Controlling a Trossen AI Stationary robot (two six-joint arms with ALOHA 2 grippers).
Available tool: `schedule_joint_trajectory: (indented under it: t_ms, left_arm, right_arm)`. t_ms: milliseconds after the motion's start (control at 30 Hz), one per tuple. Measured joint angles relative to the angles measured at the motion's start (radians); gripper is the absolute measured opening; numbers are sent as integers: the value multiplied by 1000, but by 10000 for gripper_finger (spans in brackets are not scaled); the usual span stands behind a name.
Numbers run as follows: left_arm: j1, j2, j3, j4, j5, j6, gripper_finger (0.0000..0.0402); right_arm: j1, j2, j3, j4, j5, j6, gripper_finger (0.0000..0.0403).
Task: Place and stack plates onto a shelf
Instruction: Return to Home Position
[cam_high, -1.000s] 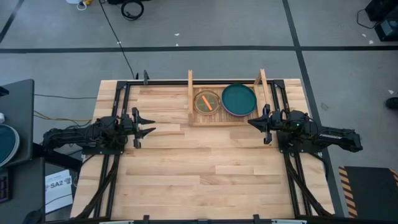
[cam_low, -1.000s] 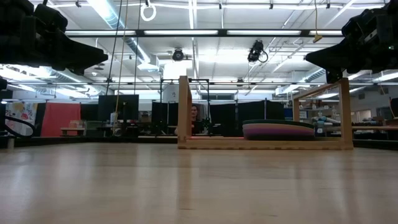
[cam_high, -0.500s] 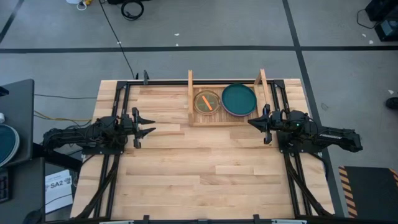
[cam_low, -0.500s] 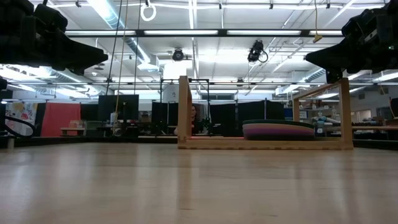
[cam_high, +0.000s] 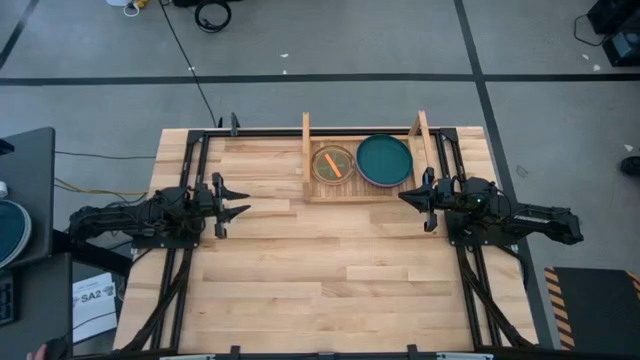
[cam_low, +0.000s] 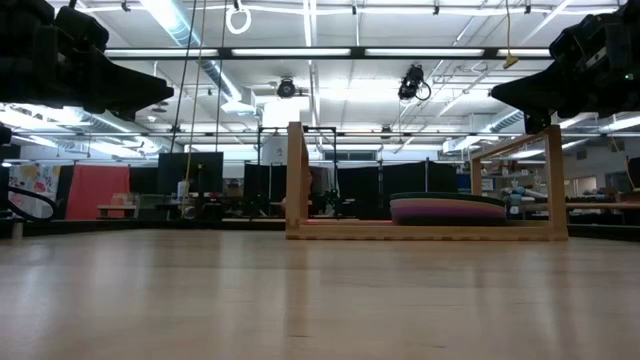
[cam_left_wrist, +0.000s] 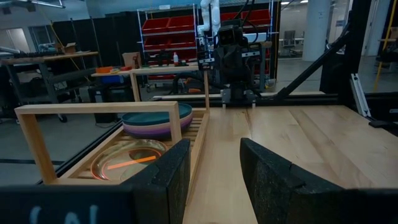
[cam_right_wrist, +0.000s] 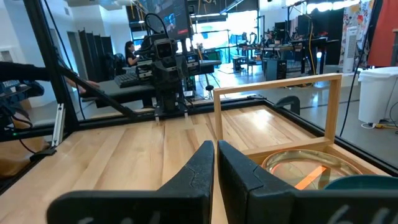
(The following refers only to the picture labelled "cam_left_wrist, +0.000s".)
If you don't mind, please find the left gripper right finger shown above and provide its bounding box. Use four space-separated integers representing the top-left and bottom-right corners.
239 138 346 224

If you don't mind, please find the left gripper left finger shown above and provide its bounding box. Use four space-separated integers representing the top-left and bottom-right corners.
124 139 191 224

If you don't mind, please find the orange transparent plastic plate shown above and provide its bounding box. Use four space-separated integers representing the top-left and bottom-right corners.
90 139 169 182

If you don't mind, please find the purple plate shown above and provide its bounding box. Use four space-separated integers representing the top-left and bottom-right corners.
123 118 193 136
127 123 191 140

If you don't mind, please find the green transparent plastic plate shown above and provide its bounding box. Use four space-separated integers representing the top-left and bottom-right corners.
91 139 168 181

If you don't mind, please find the pink plate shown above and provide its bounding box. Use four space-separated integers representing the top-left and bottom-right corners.
122 112 194 131

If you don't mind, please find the dark teal plate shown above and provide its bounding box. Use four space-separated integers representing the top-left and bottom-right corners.
121 102 193 127

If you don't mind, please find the wooden plate shelf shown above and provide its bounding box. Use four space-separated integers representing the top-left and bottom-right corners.
14 66 211 187

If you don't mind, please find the white building column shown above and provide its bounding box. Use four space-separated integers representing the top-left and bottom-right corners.
302 0 335 62

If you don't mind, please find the cardboard box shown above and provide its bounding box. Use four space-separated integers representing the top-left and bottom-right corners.
121 51 142 70
55 42 77 55

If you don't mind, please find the blue bin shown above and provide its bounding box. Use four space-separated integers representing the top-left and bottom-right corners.
100 75 126 85

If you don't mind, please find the light wooden table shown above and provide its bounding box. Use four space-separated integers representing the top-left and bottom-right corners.
91 63 200 103

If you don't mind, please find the yellow pole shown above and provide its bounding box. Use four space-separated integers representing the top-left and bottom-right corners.
372 0 398 93

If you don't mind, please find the wooden top workbench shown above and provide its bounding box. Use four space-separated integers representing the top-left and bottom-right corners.
0 50 100 123

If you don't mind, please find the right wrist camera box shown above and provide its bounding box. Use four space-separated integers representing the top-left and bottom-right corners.
217 24 244 47

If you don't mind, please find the wire rack with red bins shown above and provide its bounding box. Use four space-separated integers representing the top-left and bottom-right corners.
136 2 275 82

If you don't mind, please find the black aluminium rig frame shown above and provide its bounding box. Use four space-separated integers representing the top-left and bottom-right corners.
36 0 398 185

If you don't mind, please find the silver aluminium bracket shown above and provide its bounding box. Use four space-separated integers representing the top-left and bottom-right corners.
349 72 373 119

